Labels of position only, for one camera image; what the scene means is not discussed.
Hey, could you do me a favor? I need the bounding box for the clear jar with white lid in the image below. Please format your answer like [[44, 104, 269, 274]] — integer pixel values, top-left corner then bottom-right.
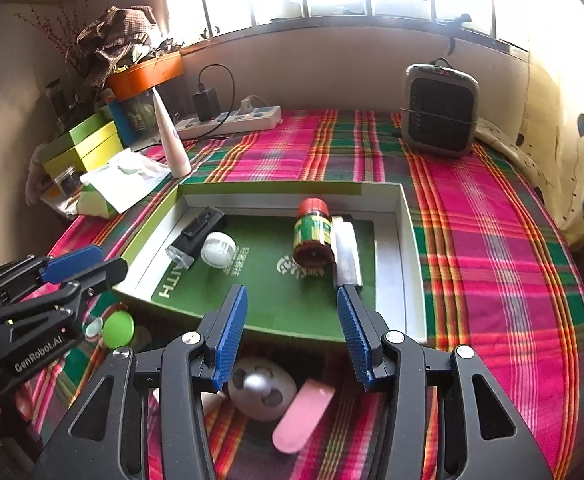
[[200, 231, 237, 267]]

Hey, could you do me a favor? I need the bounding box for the small yellow green box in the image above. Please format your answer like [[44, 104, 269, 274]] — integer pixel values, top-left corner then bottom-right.
[[68, 109, 124, 158]]

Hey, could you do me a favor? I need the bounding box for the green-topped white knob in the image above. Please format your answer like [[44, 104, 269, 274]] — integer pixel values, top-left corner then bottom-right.
[[102, 310, 137, 348]]

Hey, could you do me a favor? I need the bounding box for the orange planter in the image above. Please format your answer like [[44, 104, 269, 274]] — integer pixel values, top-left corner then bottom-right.
[[107, 54, 185, 101]]

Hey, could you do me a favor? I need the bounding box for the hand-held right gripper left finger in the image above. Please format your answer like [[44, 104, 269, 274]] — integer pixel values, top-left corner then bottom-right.
[[32, 284, 249, 480]]

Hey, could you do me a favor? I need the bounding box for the amber bottle with red cap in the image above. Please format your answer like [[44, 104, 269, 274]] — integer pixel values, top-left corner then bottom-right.
[[292, 197, 335, 268]]

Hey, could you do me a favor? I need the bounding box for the brown checked cloth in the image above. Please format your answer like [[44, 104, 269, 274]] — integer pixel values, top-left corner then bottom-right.
[[76, 6, 159, 86]]

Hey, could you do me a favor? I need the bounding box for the black plug-in charger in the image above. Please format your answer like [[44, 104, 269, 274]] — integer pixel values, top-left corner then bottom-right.
[[193, 87, 221, 122]]

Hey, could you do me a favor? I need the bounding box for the green cardboard box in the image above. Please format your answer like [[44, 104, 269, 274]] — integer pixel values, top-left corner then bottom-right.
[[112, 180, 429, 346]]

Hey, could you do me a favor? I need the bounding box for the large yellow green box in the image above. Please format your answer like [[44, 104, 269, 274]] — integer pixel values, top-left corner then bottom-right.
[[42, 139, 125, 181]]

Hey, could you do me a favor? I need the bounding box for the green tissue pack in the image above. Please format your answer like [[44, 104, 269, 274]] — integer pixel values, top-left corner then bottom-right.
[[74, 182, 123, 219]]

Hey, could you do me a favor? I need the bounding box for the pale pink cloth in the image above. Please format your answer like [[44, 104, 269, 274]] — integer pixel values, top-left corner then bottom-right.
[[24, 147, 48, 206]]

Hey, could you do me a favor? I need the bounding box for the blue printed box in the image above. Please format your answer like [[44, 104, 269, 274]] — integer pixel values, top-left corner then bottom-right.
[[107, 99, 149, 148]]

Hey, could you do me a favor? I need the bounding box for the black rectangular device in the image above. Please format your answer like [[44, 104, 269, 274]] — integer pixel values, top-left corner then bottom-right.
[[166, 206, 226, 269]]

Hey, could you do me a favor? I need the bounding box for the grey fan heater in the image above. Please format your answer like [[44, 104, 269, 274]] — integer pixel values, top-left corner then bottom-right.
[[403, 63, 480, 159]]

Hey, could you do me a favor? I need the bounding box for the silver rectangular device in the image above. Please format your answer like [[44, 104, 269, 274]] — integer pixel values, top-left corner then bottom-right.
[[331, 215, 365, 291]]

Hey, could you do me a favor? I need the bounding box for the white power strip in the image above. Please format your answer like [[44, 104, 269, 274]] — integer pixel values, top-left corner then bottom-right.
[[174, 105, 283, 138]]

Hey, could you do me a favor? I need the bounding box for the white cosmetic tube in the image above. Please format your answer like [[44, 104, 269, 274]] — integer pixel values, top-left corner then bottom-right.
[[152, 87, 193, 178]]

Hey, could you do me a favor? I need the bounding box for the black window handle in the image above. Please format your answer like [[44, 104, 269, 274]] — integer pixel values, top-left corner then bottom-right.
[[444, 14, 472, 56]]

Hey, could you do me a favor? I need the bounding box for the cream curtain with hearts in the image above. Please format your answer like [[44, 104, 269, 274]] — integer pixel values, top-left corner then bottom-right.
[[522, 35, 584, 246]]

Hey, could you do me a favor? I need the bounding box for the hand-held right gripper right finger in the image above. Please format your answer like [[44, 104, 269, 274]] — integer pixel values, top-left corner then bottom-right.
[[336, 284, 555, 480]]

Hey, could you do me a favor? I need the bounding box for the small glass jar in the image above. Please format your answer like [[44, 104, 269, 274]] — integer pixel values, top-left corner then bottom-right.
[[52, 167, 83, 193]]

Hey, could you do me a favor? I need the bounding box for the pink green plaid tablecloth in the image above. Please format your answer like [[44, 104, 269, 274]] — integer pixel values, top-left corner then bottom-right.
[[17, 107, 584, 480]]

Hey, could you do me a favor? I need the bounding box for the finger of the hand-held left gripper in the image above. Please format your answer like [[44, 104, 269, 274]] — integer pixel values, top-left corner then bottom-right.
[[0, 257, 129, 341], [0, 245, 105, 311]]

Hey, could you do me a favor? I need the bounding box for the white round panda gadget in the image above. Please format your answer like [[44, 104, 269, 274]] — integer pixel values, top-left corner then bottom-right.
[[228, 356, 299, 422]]

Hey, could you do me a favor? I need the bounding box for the white plastic wipes pack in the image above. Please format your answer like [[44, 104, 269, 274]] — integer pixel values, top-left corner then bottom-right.
[[79, 152, 173, 211]]

